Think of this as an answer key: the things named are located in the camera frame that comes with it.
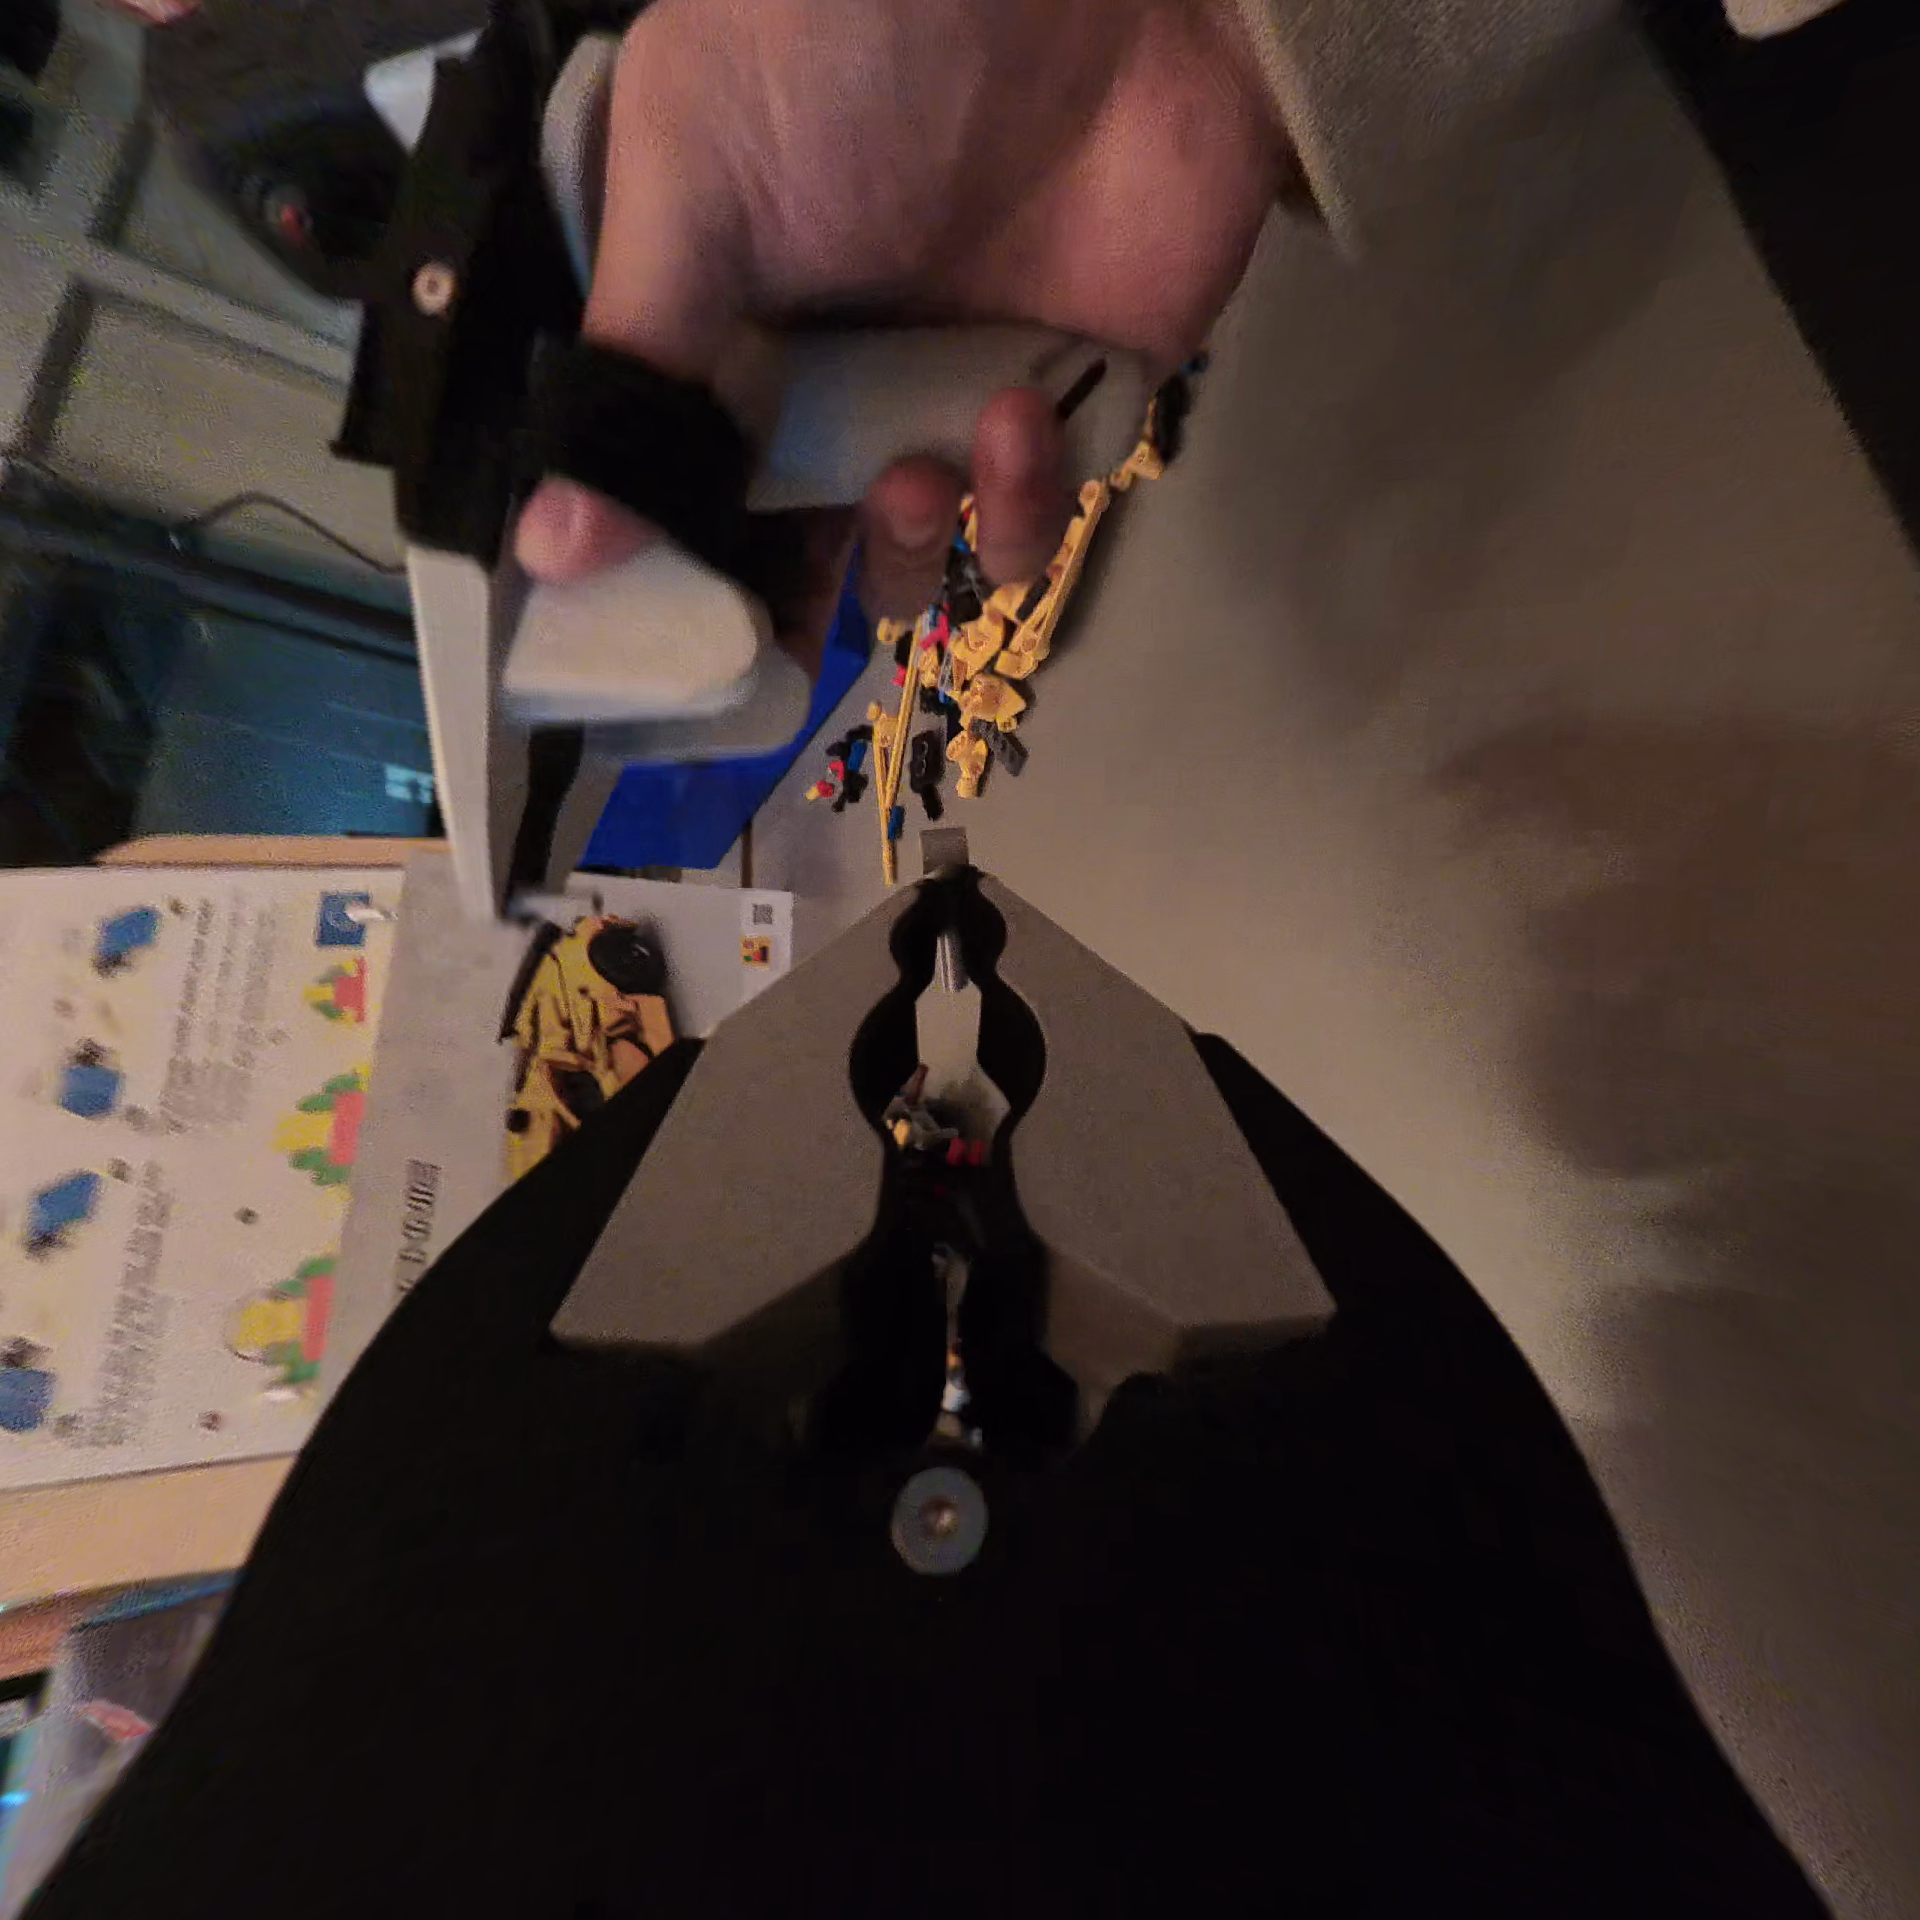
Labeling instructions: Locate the grey desk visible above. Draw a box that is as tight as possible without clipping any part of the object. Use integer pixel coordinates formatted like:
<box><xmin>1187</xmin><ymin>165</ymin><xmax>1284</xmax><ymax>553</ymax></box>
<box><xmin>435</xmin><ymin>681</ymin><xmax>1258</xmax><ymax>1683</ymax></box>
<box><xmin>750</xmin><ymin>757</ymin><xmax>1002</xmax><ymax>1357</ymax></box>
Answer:
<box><xmin>753</xmin><ymin>0</ymin><xmax>1920</xmax><ymax>1920</ymax></box>

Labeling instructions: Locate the blue plastic bin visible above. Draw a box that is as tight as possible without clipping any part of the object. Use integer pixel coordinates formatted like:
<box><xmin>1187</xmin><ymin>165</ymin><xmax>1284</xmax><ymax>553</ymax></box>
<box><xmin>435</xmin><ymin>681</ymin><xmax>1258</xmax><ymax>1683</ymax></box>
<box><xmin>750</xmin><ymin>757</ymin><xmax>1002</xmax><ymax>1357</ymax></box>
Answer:
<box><xmin>583</xmin><ymin>601</ymin><xmax>878</xmax><ymax>874</ymax></box>

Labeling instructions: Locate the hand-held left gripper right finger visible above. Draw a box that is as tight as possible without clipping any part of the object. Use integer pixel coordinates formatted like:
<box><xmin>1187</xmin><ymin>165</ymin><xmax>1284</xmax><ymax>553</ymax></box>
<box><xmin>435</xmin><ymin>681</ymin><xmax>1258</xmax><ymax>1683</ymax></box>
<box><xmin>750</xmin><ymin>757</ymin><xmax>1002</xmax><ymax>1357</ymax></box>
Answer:
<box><xmin>968</xmin><ymin>870</ymin><xmax>1339</xmax><ymax>1413</ymax></box>

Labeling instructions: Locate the pile of small toy pieces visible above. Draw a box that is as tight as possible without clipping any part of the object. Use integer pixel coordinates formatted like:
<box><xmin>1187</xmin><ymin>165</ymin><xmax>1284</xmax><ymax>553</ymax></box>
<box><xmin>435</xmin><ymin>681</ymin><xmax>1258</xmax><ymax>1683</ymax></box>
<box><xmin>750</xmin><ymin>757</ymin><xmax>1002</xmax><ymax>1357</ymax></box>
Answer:
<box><xmin>806</xmin><ymin>360</ymin><xmax>1178</xmax><ymax>888</ymax></box>

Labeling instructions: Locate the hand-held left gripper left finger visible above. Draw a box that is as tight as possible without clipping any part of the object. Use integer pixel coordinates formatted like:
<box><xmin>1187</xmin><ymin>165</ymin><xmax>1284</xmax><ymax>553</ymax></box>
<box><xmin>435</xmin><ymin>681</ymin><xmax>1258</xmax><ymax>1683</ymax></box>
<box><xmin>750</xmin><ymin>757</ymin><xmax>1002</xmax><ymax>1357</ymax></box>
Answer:
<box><xmin>551</xmin><ymin>878</ymin><xmax>937</xmax><ymax>1413</ymax></box>

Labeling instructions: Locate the brick picture poster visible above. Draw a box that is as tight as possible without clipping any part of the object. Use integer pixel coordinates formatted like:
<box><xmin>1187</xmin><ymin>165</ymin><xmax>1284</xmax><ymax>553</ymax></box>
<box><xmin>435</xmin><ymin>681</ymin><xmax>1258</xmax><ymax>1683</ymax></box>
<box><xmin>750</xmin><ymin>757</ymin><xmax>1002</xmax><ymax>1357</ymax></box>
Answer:
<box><xmin>0</xmin><ymin>863</ymin><xmax>410</xmax><ymax>1490</ymax></box>

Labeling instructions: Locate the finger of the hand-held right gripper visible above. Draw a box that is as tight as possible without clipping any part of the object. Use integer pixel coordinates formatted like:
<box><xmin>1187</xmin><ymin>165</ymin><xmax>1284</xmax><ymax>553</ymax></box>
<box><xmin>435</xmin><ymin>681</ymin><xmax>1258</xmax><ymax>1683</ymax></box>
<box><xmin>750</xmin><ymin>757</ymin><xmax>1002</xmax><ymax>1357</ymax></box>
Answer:
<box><xmin>402</xmin><ymin>553</ymin><xmax>593</xmax><ymax>921</ymax></box>

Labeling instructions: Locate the black yellow toy subassembly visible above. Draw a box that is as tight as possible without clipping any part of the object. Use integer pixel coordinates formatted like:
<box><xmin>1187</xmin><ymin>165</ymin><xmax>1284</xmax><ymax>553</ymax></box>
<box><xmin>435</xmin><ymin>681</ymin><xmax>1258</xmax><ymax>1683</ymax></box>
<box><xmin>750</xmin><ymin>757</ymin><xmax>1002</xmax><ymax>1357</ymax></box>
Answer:
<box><xmin>882</xmin><ymin>1081</ymin><xmax>1010</xmax><ymax>1190</ymax></box>

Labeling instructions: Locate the toy car instruction booklet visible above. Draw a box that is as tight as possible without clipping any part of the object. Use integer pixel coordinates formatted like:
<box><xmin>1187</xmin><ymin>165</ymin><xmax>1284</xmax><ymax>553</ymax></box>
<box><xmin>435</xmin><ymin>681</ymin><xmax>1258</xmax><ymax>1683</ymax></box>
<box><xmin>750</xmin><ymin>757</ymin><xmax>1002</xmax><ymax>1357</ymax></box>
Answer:
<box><xmin>316</xmin><ymin>855</ymin><xmax>801</xmax><ymax>1400</ymax></box>

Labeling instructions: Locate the person's right forearm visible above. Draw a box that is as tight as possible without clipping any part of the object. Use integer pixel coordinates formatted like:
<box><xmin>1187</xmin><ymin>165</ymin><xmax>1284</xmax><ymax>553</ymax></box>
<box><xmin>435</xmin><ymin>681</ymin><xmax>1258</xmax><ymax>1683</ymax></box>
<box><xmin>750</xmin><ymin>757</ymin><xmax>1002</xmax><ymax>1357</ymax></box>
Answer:
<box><xmin>1233</xmin><ymin>0</ymin><xmax>1689</xmax><ymax>261</ymax></box>

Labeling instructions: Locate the person's right hand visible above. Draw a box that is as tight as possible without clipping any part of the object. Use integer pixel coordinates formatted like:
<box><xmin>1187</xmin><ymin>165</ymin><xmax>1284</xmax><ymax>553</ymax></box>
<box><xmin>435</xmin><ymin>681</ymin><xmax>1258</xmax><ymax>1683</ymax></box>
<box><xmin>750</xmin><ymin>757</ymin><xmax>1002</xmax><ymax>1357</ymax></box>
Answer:
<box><xmin>513</xmin><ymin>0</ymin><xmax>1311</xmax><ymax>626</ymax></box>

